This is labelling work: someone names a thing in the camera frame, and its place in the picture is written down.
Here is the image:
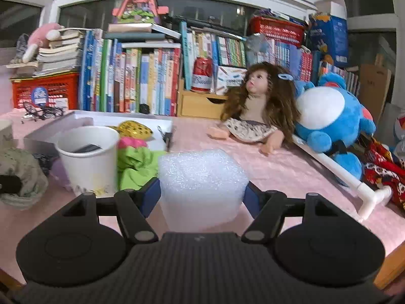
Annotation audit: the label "black binder clip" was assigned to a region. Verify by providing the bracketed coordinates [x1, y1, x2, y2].
[156, 126, 176, 151]

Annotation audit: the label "pink and green cloth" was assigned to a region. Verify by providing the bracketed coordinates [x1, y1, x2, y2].
[117, 136, 167, 191]

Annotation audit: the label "brown cardboard sheet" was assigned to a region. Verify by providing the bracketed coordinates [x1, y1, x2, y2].
[357, 63, 393, 124]

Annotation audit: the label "dark blue patterned cloth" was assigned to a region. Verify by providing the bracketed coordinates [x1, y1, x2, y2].
[32, 153, 60, 176]

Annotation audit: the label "black eyeglasses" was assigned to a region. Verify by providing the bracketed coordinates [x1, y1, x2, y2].
[21, 101, 45, 122]

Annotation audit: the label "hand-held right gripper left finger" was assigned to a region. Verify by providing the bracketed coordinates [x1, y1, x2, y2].
[62, 177, 162, 244]

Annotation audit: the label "row of thin striped books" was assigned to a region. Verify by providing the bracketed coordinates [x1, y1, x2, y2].
[180, 22, 248, 70]

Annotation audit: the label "dark teal flat book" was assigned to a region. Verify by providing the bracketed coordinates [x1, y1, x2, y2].
[104, 31, 167, 42]

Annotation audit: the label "blue cartoon carton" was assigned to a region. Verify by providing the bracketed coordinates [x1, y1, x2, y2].
[308, 13, 350, 68]

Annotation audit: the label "stack of grey paperback books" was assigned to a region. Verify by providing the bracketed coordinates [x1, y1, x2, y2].
[33, 28, 86, 77]

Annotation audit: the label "black clips in cup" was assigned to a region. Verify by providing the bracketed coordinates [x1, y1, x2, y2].
[73, 144, 102, 153]

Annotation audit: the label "white blue flat book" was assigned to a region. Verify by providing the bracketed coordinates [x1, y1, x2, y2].
[150, 23, 182, 40]

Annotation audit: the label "red drink can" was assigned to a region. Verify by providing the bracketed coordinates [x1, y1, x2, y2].
[191, 56, 214, 94]

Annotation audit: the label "white paper cup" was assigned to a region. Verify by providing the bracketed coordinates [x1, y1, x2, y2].
[55, 126, 121, 197]

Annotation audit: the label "wooden drawer box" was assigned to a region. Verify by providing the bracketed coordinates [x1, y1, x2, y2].
[176, 79, 229, 121]

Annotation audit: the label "shallow grey white tray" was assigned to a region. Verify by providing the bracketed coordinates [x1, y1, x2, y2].
[24, 110, 174, 158]

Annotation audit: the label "white box with pencil print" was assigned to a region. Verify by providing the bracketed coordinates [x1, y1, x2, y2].
[215, 66, 249, 96]

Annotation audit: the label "pink and white plush toy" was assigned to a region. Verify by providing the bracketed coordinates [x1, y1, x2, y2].
[22, 23, 65, 64]

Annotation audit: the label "brown haired doll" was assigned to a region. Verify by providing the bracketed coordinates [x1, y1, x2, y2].
[207, 63, 301, 156]

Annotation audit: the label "striped frame eyeglasses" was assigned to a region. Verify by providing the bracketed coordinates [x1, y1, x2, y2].
[41, 106, 65, 118]

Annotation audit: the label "row of tall children's books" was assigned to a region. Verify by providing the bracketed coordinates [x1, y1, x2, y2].
[78, 28, 182, 117]

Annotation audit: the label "yellow sequin pouch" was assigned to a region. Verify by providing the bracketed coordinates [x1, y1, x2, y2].
[109, 120, 154, 140]

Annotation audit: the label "grey crumpled cloth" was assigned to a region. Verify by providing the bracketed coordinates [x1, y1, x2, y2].
[9, 33, 32, 65]

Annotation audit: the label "red plastic basket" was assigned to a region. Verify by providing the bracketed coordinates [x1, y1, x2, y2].
[248, 16, 306, 48]

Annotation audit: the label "white foam block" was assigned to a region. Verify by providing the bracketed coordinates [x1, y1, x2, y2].
[157, 148, 248, 232]

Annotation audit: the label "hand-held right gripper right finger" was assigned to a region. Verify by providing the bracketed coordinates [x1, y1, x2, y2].
[242, 180, 341, 244]

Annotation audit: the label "row of blue red books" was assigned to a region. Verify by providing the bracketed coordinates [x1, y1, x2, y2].
[247, 38, 321, 83]

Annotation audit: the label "red printed cloth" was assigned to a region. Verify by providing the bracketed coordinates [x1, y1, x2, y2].
[362, 136, 405, 211]

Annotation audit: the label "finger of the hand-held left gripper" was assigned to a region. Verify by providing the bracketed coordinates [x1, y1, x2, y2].
[0, 174, 23, 194]

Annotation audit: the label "blue and white plush toy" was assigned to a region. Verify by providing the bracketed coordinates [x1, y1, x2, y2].
[294, 73, 377, 186]

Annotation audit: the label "red basket with round sticker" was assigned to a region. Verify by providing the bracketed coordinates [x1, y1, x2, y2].
[11, 72, 79, 110]

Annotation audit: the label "round blue white toy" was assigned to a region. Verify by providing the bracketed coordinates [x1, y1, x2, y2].
[392, 112, 405, 159]

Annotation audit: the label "grey green patterned cloth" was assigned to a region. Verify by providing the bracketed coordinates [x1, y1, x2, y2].
[0, 147, 49, 211]

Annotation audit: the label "white plastic pipe rack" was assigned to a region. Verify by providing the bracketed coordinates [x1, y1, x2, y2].
[291, 133, 393, 220]

